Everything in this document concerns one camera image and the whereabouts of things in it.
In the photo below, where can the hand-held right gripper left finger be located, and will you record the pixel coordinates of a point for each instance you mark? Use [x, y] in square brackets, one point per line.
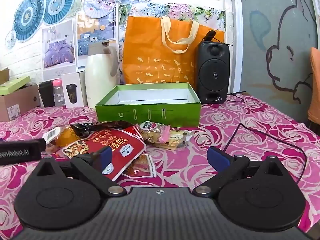
[105, 155]

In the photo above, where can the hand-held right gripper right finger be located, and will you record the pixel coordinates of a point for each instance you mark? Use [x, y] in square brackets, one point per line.
[217, 158]

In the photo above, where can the red nut snack packet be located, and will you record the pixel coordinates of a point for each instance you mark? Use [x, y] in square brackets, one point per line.
[112, 140]

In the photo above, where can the dark brown snack packet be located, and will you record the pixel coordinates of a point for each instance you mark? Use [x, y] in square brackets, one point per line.
[87, 128]

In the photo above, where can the clear packet with barcode label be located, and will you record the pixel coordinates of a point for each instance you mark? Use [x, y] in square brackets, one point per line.
[51, 133]

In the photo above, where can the orange packet with white label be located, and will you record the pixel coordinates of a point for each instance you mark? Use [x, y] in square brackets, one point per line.
[142, 166]

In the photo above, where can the yellow snack packet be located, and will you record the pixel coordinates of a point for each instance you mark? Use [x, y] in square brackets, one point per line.
[65, 136]

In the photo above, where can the clear biscuit packet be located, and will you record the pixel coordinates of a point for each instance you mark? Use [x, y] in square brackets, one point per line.
[175, 140]

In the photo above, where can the green cardboard box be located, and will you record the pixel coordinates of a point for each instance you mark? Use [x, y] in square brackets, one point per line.
[150, 113]

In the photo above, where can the brown cardboard box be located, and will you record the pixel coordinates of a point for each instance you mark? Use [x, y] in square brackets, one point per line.
[17, 102]

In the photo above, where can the pink rose tablecloth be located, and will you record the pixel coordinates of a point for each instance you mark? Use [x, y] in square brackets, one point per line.
[250, 120]

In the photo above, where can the black cup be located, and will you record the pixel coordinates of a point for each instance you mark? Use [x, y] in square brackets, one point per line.
[46, 93]

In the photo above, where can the flat green box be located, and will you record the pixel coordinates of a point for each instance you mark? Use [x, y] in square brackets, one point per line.
[12, 86]

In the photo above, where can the pink lid bottle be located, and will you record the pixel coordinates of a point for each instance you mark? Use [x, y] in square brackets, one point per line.
[58, 92]

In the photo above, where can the white cup carton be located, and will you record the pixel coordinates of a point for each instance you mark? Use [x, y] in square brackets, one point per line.
[72, 90]

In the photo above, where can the white thermos jug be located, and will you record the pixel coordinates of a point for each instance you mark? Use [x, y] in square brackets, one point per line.
[100, 80]

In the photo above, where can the kraft paper box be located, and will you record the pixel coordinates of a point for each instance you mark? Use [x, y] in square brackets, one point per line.
[3, 76]

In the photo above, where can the black speaker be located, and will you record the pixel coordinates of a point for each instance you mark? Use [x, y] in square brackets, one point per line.
[212, 72]

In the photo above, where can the orange tote bag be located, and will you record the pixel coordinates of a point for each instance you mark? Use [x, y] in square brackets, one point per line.
[150, 45]

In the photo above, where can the orange cloth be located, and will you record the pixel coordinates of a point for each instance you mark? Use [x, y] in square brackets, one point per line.
[314, 85]

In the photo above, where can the purple bedding wall poster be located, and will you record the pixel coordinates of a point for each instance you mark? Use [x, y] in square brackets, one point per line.
[58, 47]

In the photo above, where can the blue bedding wall poster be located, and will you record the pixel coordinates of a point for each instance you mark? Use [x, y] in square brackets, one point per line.
[95, 35]

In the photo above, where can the group of paper wall fans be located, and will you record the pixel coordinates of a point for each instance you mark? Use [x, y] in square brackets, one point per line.
[30, 15]

